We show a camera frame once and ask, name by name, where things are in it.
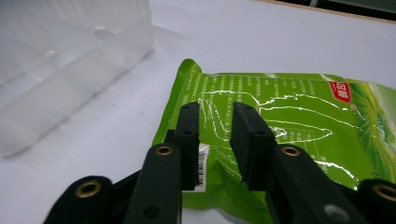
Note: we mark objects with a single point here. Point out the green plastic snack packet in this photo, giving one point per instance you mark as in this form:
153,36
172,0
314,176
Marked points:
280,124

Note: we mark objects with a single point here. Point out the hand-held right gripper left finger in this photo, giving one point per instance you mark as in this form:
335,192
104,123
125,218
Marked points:
174,168

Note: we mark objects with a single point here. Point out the clear plastic storage box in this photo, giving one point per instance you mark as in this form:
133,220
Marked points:
62,68

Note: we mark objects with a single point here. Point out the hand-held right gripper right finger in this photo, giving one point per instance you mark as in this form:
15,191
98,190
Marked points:
267,155

